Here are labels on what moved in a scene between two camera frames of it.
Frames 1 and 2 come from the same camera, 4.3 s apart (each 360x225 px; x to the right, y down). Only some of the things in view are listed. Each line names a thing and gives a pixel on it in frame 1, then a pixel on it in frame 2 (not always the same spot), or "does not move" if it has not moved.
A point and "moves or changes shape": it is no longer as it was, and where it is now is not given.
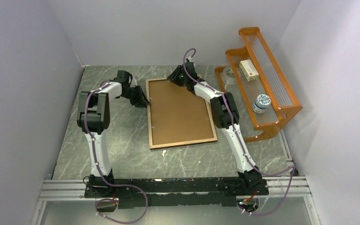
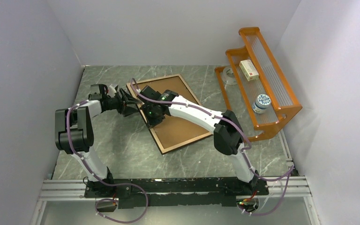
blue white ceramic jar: x=262 y=102 does not move
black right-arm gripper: x=174 y=78 -> x=151 y=123
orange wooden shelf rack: x=257 y=91 does not move
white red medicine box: x=249 y=70 does not move
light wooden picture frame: x=177 y=143 moves or changes shape
